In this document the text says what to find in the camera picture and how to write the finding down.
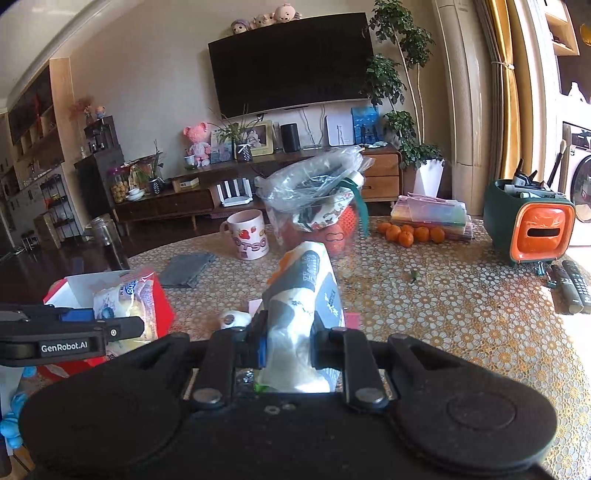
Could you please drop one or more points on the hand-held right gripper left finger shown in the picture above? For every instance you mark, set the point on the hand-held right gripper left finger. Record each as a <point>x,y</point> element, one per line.
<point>262,348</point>

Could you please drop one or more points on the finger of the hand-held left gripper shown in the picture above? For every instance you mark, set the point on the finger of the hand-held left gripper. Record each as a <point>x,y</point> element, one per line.
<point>76,315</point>
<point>124,328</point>

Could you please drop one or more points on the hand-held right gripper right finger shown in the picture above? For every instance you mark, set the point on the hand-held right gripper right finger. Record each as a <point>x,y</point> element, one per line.
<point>323,350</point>

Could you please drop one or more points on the yellow white snack bag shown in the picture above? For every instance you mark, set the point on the yellow white snack bag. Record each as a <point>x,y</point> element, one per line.
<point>122,300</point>

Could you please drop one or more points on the red cardboard box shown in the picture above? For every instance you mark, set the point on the red cardboard box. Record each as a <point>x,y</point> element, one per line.
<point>161,304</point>

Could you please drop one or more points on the white grey soft packet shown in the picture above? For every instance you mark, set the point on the white grey soft packet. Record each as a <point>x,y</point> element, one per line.
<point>300,295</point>

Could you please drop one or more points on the floral patterned desktop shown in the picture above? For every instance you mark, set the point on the floral patterned desktop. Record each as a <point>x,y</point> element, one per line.
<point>438,314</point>

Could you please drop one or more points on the small white round object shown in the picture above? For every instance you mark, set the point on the small white round object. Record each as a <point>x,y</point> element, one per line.
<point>233,318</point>

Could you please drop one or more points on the clear glass jar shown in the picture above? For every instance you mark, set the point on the clear glass jar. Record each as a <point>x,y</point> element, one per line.
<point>108,240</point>

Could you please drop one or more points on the grey cloth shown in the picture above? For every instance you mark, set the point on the grey cloth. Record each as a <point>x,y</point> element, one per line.
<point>187,270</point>

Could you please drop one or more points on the blue plastic toy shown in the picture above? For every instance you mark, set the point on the blue plastic toy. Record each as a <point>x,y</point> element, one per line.
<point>10,424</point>

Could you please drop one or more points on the black metal rack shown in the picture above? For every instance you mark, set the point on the black metal rack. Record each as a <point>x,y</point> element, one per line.
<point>57,203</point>

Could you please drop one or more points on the pink strawberry mug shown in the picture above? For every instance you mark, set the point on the pink strawberry mug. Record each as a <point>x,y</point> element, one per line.
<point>249,235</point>

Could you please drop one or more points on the small green scrap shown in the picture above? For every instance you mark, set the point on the small green scrap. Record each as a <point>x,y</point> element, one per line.
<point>412,276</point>

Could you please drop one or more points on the clear plastic tub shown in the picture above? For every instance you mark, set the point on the clear plastic tub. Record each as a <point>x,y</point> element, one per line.
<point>341,233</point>

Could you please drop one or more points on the white bowl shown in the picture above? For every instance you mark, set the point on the white bowl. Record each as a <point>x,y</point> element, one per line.
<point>135,194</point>

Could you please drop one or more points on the snack filled jar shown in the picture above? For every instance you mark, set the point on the snack filled jar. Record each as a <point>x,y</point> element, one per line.
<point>118,187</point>

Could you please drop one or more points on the printed fabric pouch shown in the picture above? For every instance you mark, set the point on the printed fabric pouch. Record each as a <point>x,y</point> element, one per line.
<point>323,213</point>

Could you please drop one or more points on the pile of oranges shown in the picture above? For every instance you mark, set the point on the pile of oranges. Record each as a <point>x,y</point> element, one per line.
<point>406,237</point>

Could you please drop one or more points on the dark wooden cabinet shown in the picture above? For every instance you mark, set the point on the dark wooden cabinet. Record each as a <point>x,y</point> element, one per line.
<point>99,170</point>

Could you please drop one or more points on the small cardboard box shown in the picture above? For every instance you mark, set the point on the small cardboard box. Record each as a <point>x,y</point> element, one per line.
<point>186,184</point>

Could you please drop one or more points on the white antenna router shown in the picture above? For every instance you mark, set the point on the white antenna router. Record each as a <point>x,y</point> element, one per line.
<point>235,193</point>

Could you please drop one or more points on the clear plastic bag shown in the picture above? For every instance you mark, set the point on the clear plastic bag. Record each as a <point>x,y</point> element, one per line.
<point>304,177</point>

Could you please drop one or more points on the stack of colourful books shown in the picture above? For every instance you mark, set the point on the stack of colourful books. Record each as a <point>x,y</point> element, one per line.
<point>434,212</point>

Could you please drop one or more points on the wooden television cabinet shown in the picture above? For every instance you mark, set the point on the wooden television cabinet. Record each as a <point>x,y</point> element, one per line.
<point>383,173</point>

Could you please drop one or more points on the small potted grass plant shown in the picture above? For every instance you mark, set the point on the small potted grass plant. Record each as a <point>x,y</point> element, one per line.
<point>243,151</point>

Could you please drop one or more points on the white square planter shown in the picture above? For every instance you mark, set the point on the white square planter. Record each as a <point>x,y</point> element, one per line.
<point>428,177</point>

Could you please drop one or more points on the black cylinder speaker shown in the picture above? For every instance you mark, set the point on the black cylinder speaker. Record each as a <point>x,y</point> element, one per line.
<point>290,137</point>

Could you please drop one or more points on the white flat box device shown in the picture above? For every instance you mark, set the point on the white flat box device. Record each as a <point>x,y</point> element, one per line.
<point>340,130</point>

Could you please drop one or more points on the green orange desk organizer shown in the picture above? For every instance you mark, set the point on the green orange desk organizer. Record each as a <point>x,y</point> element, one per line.
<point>503,217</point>

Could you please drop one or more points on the blue printed box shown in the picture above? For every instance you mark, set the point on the blue printed box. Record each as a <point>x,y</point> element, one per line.
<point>365,124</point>

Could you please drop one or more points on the grey remote control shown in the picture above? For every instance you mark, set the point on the grey remote control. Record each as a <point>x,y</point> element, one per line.
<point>565,288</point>

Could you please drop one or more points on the black remote control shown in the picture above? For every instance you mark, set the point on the black remote control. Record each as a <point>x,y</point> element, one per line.
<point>579,281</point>

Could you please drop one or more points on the white standing air conditioner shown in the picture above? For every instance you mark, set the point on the white standing air conditioner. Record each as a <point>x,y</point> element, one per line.
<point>466,115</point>

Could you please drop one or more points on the tall green potted tree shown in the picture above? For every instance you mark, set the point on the tall green potted tree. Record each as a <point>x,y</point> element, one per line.
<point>383,78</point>

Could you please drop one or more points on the black flat television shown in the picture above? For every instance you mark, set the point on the black flat television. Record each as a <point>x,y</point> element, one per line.
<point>291,64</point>

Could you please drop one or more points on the makeup brush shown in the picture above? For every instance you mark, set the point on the makeup brush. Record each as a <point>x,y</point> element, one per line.
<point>557,159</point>

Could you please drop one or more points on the white washing machine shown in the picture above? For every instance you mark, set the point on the white washing machine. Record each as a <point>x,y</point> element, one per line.
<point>579,170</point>

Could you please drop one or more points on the yellow curtain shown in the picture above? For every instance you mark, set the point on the yellow curtain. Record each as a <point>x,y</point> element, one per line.
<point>503,92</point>

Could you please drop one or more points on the purple haired plush toy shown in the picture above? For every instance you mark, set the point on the purple haired plush toy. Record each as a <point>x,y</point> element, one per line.
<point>240,26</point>

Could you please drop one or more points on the small pink plush toy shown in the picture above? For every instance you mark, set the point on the small pink plush toy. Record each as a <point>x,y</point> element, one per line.
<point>263,20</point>

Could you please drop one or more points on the large pink plush toy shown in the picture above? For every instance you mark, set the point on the large pink plush toy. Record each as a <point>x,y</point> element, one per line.
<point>286,12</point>

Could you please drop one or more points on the wall shelf unit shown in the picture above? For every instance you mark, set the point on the wall shelf unit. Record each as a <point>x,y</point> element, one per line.
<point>32,129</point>

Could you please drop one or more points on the green photo frame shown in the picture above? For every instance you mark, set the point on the green photo frame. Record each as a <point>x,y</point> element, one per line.
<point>259,138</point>

